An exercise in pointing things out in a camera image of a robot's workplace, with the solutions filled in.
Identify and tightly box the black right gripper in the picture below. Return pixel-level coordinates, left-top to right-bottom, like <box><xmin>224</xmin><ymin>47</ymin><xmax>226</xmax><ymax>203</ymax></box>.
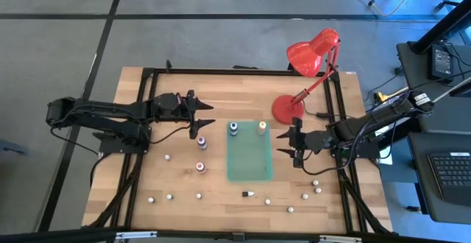
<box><xmin>275</xmin><ymin>116</ymin><xmax>334</xmax><ymax>169</ymax></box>

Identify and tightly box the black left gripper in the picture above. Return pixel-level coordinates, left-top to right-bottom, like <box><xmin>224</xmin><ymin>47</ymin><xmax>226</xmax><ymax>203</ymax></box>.
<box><xmin>152</xmin><ymin>89</ymin><xmax>216</xmax><ymax>140</ymax></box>

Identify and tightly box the teal translucent plastic bin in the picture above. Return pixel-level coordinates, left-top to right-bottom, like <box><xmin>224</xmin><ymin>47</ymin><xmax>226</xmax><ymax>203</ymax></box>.
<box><xmin>225</xmin><ymin>120</ymin><xmax>275</xmax><ymax>183</ymax></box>

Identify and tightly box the red desk lamp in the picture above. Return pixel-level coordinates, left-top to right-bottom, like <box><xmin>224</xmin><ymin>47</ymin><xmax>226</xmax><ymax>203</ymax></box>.
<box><xmin>271</xmin><ymin>27</ymin><xmax>341</xmax><ymax>126</ymax></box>

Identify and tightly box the white paper sheet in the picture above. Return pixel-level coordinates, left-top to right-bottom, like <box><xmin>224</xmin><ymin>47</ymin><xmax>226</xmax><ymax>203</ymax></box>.
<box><xmin>378</xmin><ymin>139</ymin><xmax>394</xmax><ymax>166</ymax></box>

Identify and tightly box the black side table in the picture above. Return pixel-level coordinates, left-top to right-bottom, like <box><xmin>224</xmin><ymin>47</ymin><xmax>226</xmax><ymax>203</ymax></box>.
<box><xmin>396</xmin><ymin>40</ymin><xmax>471</xmax><ymax>135</ymax></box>

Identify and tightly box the black laptop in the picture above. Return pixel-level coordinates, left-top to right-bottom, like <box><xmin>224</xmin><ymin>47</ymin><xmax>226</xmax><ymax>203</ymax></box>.
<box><xmin>407</xmin><ymin>131</ymin><xmax>471</xmax><ymax>225</ymax></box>

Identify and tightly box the black power adapter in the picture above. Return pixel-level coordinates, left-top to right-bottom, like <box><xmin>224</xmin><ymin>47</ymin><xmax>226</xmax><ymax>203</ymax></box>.
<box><xmin>428</xmin><ymin>43</ymin><xmax>454</xmax><ymax>85</ymax></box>

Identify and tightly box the grey-blue floor object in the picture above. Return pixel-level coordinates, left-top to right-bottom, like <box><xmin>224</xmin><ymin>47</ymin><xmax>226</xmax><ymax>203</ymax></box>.
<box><xmin>0</xmin><ymin>138</ymin><xmax>29</xmax><ymax>156</ymax></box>

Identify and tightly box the black diagonal pole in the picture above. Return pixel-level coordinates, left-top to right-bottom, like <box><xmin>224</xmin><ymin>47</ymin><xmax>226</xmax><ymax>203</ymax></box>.
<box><xmin>410</xmin><ymin>3</ymin><xmax>471</xmax><ymax>55</ymax></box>

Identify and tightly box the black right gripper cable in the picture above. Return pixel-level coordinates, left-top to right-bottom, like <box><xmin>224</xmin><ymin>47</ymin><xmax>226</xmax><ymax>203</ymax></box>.
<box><xmin>300</xmin><ymin>123</ymin><xmax>369</xmax><ymax>177</ymax></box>

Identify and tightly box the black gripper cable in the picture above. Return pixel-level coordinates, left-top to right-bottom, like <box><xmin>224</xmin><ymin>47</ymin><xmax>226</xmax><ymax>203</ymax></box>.
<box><xmin>300</xmin><ymin>123</ymin><xmax>369</xmax><ymax>177</ymax></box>
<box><xmin>145</xmin><ymin>95</ymin><xmax>194</xmax><ymax>144</ymax></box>

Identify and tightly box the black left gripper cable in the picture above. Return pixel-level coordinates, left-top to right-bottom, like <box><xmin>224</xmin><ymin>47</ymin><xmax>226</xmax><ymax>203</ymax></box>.
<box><xmin>145</xmin><ymin>95</ymin><xmax>194</xmax><ymax>144</ymax></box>

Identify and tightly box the black lamp cord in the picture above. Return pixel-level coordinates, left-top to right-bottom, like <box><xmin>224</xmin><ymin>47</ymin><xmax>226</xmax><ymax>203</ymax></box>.
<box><xmin>303</xmin><ymin>105</ymin><xmax>365</xmax><ymax>121</ymax></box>

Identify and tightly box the silver frame bracket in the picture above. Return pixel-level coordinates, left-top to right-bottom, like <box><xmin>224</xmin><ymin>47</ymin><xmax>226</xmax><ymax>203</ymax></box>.
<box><xmin>115</xmin><ymin>230</ymin><xmax>158</xmax><ymax>240</ymax></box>
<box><xmin>319</xmin><ymin>234</ymin><xmax>364</xmax><ymax>243</ymax></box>

